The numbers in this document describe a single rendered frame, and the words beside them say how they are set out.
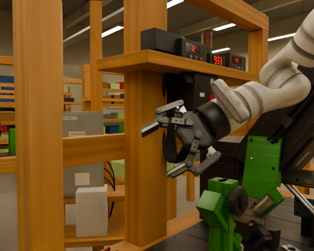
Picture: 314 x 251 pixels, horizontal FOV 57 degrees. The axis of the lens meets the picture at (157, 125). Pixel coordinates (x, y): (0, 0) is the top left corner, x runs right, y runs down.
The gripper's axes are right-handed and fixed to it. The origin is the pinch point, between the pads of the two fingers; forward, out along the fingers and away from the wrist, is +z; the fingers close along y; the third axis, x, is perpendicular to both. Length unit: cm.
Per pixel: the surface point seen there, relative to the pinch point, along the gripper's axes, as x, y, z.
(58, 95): -15.9, 31.5, 11.1
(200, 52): -36, 37, -42
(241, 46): -855, 469, -688
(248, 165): -46, -7, -34
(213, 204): -23.4, -12.0, -9.9
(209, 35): -53, 53, -61
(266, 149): -41, -6, -41
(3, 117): -559, 422, 154
